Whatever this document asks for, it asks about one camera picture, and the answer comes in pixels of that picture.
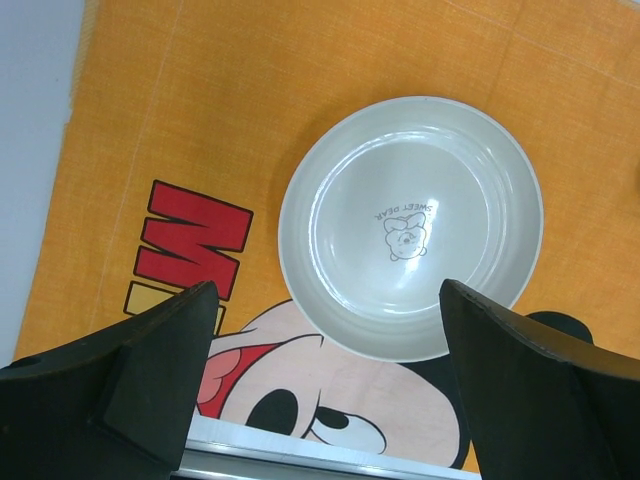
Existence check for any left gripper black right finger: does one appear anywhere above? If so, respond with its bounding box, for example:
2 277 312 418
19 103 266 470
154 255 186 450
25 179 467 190
439 279 639 479

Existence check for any aluminium mounting rail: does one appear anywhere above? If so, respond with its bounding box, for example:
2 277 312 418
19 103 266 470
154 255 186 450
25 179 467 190
175 416 480 480

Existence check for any white round plate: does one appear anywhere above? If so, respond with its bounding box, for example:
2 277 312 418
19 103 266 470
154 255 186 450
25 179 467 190
278 96 544 362

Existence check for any orange Mickey Mouse placemat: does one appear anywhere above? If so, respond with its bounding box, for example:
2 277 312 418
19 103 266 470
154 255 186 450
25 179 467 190
14 0 640 474

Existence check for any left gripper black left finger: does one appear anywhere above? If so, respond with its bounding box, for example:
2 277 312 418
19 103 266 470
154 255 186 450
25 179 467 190
1 282 219 479

